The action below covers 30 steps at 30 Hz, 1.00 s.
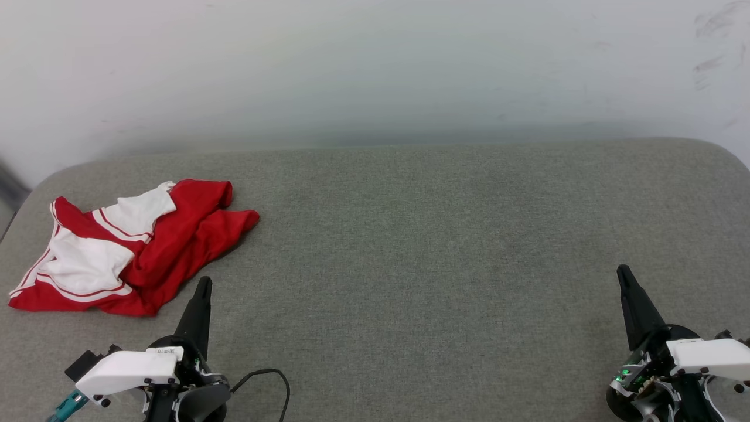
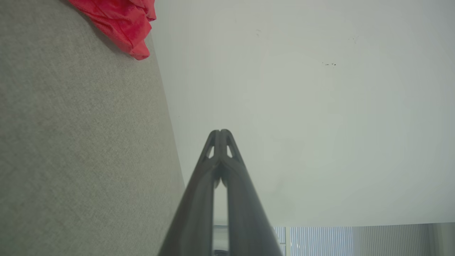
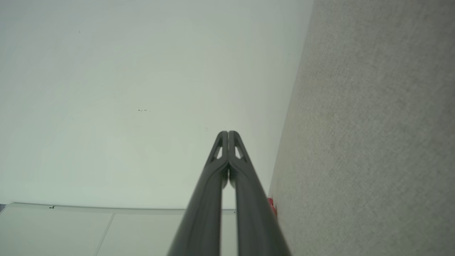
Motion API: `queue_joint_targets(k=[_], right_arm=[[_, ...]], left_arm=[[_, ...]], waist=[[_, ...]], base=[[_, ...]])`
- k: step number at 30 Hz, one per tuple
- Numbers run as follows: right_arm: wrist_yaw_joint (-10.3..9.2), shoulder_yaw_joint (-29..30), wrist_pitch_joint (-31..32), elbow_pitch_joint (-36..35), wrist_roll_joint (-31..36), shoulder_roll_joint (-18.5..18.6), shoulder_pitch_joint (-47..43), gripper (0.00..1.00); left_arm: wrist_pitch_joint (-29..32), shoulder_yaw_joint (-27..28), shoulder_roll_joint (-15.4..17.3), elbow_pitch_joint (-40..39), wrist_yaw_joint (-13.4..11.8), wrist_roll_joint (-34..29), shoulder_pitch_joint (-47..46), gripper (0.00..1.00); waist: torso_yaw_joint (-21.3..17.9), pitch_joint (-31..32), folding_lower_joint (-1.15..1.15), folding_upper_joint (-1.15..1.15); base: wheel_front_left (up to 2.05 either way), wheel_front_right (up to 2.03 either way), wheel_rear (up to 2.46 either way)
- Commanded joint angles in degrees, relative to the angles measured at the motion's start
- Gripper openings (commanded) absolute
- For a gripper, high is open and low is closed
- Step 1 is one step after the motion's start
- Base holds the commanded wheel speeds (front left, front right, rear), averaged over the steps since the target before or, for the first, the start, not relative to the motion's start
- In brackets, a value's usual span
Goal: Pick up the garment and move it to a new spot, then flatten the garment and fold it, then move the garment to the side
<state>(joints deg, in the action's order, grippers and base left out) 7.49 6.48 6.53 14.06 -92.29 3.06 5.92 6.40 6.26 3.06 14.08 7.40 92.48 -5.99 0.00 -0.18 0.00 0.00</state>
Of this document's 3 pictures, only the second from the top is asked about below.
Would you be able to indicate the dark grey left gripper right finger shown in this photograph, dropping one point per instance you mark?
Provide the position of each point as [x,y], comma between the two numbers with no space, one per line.
[245,217]

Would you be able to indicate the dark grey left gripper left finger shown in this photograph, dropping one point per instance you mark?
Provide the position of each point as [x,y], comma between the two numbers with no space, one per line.
[193,213]

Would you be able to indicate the red and white basketball jersey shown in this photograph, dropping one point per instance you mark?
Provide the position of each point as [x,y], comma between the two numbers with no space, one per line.
[121,21]

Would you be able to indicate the white vertical window blinds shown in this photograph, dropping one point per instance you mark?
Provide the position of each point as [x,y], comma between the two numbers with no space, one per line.
[355,241]

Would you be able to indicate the grey fabric sofa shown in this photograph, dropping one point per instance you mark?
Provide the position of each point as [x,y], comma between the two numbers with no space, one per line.
[78,149]

